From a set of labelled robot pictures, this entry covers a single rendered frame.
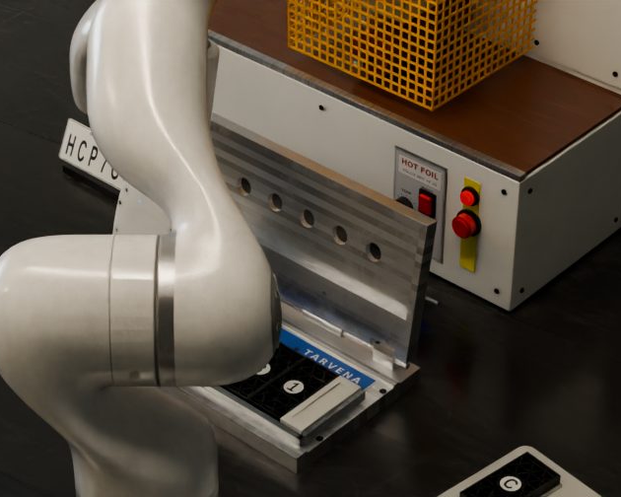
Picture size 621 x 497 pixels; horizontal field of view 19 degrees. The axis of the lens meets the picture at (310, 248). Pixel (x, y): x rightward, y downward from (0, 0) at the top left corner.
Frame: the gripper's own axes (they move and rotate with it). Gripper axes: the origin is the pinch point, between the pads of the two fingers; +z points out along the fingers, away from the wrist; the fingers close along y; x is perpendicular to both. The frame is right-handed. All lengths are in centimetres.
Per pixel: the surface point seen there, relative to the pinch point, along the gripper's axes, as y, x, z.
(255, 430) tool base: 22.8, -6.2, 3.9
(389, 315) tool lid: 26.0, 10.3, -6.5
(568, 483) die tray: 52, 10, 2
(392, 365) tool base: 27.0, 11.1, -0.3
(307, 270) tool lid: 13.8, 10.3, -6.6
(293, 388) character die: 21.9, 0.4, 1.4
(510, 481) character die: 47.9, 5.3, 1.4
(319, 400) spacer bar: 25.3, 1.0, 1.5
